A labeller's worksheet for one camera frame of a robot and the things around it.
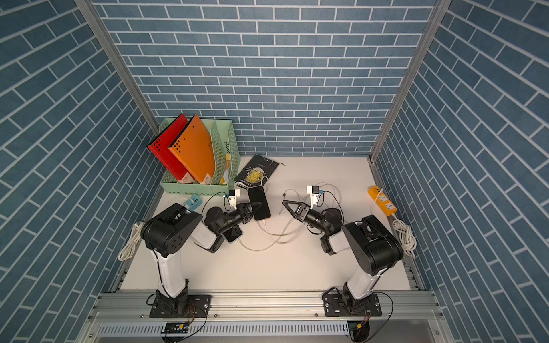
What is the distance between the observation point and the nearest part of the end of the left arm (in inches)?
32.3

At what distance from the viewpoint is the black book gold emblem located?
1.09m

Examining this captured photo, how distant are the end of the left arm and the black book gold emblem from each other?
21cm
